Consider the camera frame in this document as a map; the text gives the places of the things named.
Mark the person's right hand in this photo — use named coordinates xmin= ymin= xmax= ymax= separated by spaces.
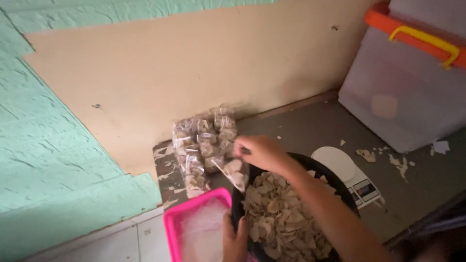
xmin=233 ymin=135 xmax=289 ymax=176

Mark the person's left hand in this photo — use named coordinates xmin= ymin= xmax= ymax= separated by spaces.
xmin=222 ymin=211 xmax=252 ymax=262

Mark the clear bag of chips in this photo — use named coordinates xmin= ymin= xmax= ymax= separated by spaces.
xmin=211 ymin=156 xmax=252 ymax=193

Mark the black round basin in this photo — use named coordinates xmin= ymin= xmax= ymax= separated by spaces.
xmin=231 ymin=152 xmax=361 ymax=262

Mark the pile of packed chip bags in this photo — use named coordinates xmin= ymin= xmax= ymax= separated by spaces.
xmin=172 ymin=106 xmax=239 ymax=199

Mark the heap of loose chips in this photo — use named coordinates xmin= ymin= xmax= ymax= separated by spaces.
xmin=242 ymin=169 xmax=343 ymax=262

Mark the stack of empty clear bags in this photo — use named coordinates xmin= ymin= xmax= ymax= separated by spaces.
xmin=180 ymin=198 xmax=233 ymax=262

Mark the pink plastic basket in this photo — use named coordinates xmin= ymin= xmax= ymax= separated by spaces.
xmin=163 ymin=187 xmax=255 ymax=262

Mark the white digital kitchen scale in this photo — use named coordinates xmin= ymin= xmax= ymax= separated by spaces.
xmin=310 ymin=146 xmax=382 ymax=209

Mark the translucent storage box orange lid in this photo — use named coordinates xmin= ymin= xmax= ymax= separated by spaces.
xmin=338 ymin=0 xmax=466 ymax=153

